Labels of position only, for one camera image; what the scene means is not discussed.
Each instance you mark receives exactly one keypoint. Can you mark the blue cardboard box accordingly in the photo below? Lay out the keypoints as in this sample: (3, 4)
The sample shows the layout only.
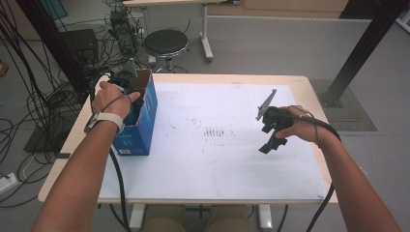
(138, 138)

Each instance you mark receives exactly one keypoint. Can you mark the white band wristwatch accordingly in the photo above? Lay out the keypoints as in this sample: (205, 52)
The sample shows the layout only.
(109, 117)

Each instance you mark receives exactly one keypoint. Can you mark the person's left hand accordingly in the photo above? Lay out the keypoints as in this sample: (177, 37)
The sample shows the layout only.
(109, 100)

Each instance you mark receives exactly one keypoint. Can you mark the person in beige clothes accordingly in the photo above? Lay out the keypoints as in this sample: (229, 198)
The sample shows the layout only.
(161, 220)

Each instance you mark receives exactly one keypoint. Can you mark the black computer tower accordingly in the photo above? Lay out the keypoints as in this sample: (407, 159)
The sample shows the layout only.
(124, 35)

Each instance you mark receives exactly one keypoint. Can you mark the wooden desk with white leg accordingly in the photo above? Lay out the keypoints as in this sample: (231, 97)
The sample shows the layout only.
(204, 25)

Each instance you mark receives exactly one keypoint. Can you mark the black equipment box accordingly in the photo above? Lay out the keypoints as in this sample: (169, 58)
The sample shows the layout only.
(80, 43)

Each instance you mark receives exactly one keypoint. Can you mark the teal panel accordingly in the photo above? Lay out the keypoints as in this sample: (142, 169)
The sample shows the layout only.
(54, 8)

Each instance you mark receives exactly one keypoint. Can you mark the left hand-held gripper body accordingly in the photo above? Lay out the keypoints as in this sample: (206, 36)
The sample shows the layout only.
(125, 80)

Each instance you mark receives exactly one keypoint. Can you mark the black round stool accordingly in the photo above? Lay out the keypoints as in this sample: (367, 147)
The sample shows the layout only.
(166, 42)

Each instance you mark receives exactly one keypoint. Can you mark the black stand base plate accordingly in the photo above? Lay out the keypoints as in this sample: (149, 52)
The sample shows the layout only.
(42, 141)

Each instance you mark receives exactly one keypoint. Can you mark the white power strip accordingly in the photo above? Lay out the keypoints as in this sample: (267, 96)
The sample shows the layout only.
(7, 183)

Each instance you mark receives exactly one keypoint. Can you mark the person's right hand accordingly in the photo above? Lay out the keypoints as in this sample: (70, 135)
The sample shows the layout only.
(304, 129)

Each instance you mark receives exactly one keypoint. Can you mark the black metal post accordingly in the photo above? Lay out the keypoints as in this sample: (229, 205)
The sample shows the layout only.
(364, 48)

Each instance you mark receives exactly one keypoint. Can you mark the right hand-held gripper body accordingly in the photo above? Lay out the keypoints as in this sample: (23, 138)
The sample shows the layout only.
(278, 119)

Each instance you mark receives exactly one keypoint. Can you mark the white table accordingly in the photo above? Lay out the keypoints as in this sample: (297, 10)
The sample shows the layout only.
(199, 167)

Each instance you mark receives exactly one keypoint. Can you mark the white table leg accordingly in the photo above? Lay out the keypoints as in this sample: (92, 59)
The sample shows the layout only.
(138, 216)
(265, 217)

